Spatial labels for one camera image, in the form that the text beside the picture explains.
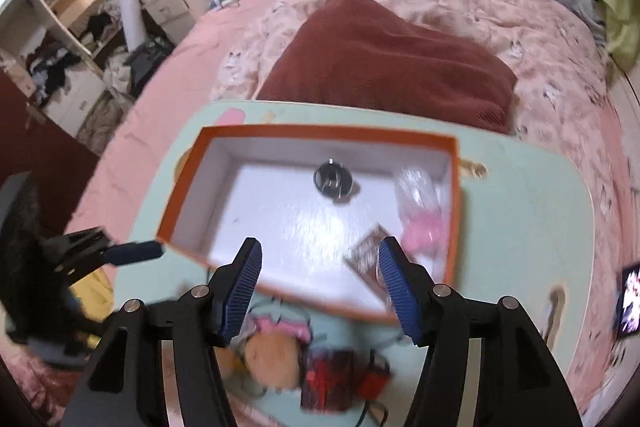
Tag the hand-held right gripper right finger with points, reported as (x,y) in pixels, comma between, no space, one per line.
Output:
(400,294)

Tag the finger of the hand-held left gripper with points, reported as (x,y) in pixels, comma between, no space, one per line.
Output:
(135,252)

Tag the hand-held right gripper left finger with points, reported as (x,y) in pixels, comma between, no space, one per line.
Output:
(240,294)

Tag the small red object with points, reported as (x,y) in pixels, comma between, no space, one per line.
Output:
(374,379)

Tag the orange cardboard box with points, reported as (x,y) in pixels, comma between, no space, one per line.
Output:
(270,207)

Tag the red and black pouch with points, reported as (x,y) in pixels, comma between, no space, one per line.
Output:
(327,379)

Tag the small brown packet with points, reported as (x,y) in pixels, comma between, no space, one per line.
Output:
(365,257)

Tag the yellow object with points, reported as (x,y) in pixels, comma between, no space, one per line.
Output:
(95,294)

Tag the clear bag with pink contents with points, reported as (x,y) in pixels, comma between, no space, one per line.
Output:
(425,232)

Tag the orange plush toy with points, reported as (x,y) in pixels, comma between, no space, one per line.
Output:
(272,354)

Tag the mint green lap table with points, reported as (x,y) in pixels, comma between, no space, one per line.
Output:
(500,232)

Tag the round shiny metal object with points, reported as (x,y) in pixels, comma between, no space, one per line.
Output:
(332,182)

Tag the small gold object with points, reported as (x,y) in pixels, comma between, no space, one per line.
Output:
(474,169)

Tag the dark bag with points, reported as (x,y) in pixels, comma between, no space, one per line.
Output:
(150,64)

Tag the pink bed sheet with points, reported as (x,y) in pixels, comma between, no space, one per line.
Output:
(200,47)

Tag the white shelf unit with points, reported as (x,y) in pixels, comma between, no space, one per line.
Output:
(55,27)

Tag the maroon pillow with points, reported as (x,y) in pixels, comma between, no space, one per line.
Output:
(380,67)

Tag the white roll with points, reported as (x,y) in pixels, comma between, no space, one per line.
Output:
(132,17)

